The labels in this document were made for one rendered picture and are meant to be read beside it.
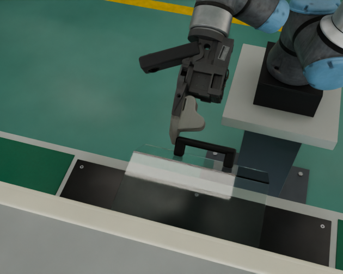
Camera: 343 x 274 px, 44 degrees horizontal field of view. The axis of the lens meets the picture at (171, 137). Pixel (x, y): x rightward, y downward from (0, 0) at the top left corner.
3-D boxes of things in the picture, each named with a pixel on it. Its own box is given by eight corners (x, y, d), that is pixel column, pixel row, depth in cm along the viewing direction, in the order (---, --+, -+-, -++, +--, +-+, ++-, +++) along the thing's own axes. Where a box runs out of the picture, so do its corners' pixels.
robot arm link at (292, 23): (317, 22, 114) (334, -23, 103) (334, 57, 106) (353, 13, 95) (274, 25, 113) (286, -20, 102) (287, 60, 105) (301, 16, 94)
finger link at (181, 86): (178, 115, 73) (190, 67, 74) (170, 113, 73) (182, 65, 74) (181, 119, 78) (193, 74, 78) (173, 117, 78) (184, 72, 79)
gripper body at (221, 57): (219, 99, 73) (234, 33, 74) (171, 89, 74) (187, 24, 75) (219, 107, 81) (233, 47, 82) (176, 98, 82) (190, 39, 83)
